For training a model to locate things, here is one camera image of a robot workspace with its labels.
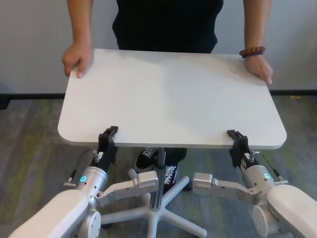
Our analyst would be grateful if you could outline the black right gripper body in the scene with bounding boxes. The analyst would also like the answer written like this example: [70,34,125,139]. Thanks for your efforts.
[229,146,260,174]

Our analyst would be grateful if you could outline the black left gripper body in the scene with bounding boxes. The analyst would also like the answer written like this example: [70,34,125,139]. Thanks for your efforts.
[90,143,117,174]

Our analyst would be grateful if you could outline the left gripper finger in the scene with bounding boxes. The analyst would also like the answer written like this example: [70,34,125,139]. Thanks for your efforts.
[99,125,119,145]

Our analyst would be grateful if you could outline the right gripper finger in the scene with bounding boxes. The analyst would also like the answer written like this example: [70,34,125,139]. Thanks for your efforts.
[226,129,250,147]

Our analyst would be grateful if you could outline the white rectangular table top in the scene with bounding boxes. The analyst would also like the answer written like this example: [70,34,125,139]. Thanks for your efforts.
[57,48,287,150]

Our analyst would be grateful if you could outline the person right forearm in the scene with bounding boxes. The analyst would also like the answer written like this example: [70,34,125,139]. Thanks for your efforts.
[66,0,96,49]

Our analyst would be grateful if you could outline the person left forearm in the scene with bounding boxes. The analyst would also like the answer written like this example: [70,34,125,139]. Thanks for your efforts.
[244,0,273,52]

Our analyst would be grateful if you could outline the person left hand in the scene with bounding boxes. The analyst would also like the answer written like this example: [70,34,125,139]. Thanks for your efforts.
[244,56,274,86]

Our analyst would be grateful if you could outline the person right hand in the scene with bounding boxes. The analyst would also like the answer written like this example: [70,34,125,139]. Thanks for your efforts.
[61,41,95,79]

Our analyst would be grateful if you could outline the silver table column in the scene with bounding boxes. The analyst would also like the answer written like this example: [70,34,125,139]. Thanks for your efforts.
[150,148,167,211]

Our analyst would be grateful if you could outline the white star table base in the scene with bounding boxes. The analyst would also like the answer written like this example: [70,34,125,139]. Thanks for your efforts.
[100,168,208,238]

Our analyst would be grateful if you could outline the black floor box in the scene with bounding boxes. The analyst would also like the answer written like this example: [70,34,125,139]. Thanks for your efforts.
[0,94,10,110]

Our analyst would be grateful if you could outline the person black shirt torso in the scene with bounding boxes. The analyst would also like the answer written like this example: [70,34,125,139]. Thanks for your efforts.
[111,0,225,54]

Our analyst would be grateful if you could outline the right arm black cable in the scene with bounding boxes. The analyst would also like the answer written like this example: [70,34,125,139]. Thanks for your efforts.
[252,150,289,185]

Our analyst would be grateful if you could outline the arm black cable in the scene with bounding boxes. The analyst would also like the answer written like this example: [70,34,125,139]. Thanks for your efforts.
[63,150,98,188]
[252,150,289,185]

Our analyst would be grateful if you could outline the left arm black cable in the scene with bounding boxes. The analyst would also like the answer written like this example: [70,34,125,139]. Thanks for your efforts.
[63,150,98,188]

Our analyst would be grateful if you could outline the dark purple bead bracelet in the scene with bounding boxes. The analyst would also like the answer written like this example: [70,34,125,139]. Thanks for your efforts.
[241,52,264,60]

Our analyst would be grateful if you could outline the black wall baseboard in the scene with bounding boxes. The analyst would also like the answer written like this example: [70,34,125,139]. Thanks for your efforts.
[0,89,317,100]

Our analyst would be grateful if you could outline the brown wooden bead bracelet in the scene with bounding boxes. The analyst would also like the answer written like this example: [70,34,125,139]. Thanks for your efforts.
[239,46,266,57]

